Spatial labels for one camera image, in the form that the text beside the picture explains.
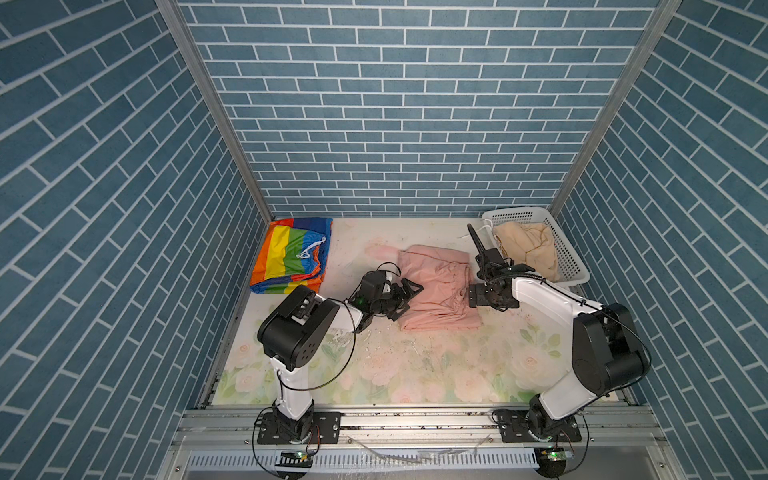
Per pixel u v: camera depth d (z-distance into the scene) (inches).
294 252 42.4
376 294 30.5
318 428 28.5
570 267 38.9
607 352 17.9
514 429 28.7
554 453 28.3
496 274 28.3
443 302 37.6
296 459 28.4
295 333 19.8
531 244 41.6
